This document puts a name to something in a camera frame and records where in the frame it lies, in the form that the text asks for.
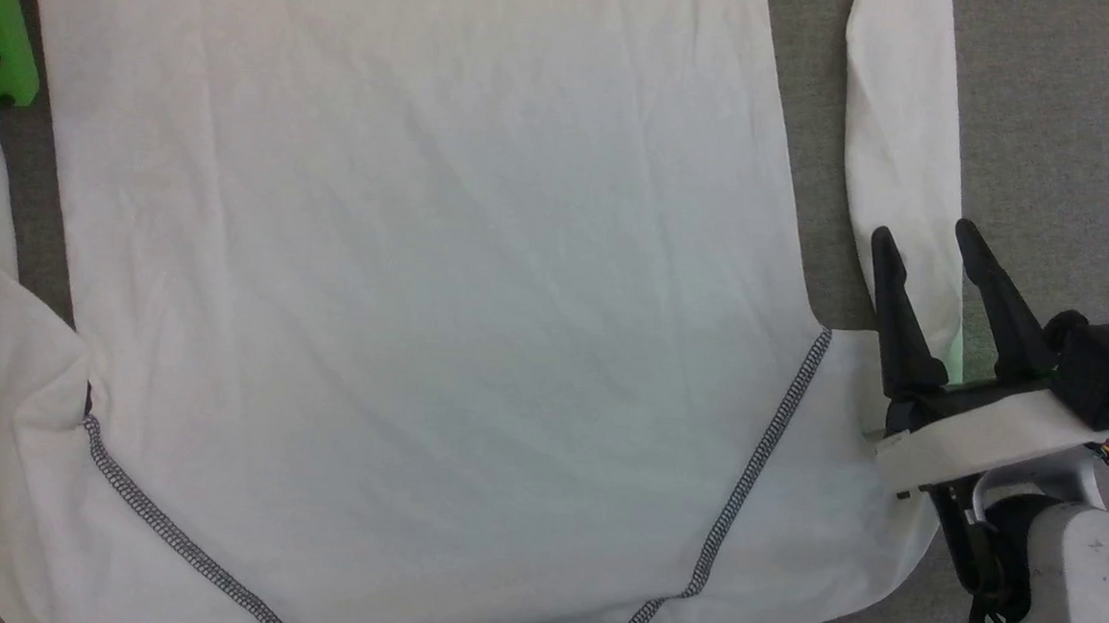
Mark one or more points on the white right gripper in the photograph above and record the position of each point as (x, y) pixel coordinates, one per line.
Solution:
(980, 434)

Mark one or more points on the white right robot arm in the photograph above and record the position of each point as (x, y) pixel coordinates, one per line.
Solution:
(1076, 594)

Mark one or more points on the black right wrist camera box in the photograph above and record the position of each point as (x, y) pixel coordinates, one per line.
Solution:
(1105, 364)

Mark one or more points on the white long-sleeve shirt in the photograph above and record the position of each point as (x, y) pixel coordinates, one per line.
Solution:
(424, 246)

